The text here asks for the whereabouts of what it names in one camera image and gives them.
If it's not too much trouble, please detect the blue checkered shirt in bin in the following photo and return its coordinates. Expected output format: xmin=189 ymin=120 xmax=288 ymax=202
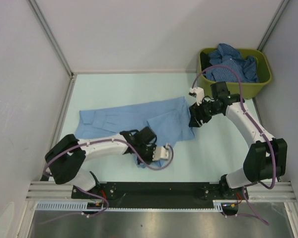
xmin=204 ymin=43 xmax=259 ymax=83

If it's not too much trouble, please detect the aluminium frame post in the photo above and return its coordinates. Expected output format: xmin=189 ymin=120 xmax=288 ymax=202
xmin=26 ymin=0 xmax=74 ymax=78
xmin=257 ymin=0 xmax=291 ymax=52

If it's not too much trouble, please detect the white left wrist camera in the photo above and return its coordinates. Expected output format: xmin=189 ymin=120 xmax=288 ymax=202
xmin=152 ymin=143 xmax=170 ymax=162

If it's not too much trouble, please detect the white slotted cable duct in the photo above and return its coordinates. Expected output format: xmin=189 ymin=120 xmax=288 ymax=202
xmin=35 ymin=201 xmax=223 ymax=212

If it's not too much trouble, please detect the aluminium frame post right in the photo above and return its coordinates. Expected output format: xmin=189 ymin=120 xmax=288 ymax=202
xmin=257 ymin=0 xmax=291 ymax=52

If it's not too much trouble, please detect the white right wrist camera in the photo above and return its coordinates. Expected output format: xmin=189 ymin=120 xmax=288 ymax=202
xmin=189 ymin=87 xmax=205 ymax=106

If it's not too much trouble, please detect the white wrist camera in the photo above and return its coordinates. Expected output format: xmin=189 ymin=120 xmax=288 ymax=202
xmin=152 ymin=143 xmax=170 ymax=162
xmin=189 ymin=87 xmax=205 ymax=106

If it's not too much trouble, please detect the aluminium front rail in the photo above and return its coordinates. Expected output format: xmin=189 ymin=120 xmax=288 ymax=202
xmin=26 ymin=181 xmax=297 ymax=202

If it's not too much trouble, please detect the aluminium frame post left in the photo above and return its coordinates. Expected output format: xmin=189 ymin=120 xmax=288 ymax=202
xmin=26 ymin=0 xmax=74 ymax=78

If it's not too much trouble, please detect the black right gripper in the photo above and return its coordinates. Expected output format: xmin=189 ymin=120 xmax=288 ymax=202
xmin=189 ymin=97 xmax=222 ymax=127

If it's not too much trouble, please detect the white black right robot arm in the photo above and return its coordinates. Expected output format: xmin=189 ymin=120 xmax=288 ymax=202
xmin=189 ymin=82 xmax=288 ymax=199

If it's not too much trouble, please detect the green plastic bin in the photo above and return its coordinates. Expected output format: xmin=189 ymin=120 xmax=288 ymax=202
xmin=197 ymin=44 xmax=272 ymax=99

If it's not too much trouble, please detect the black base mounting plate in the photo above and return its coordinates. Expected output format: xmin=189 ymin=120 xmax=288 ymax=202
xmin=71 ymin=181 xmax=249 ymax=216

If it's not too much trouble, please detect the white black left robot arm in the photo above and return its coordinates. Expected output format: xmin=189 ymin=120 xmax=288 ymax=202
xmin=45 ymin=126 xmax=157 ymax=198

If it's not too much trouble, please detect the light blue long sleeve shirt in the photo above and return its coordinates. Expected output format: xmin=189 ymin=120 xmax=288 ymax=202
xmin=74 ymin=96 xmax=196 ymax=169

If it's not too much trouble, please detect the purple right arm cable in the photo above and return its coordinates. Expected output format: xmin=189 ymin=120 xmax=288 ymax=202
xmin=191 ymin=63 xmax=276 ymax=226

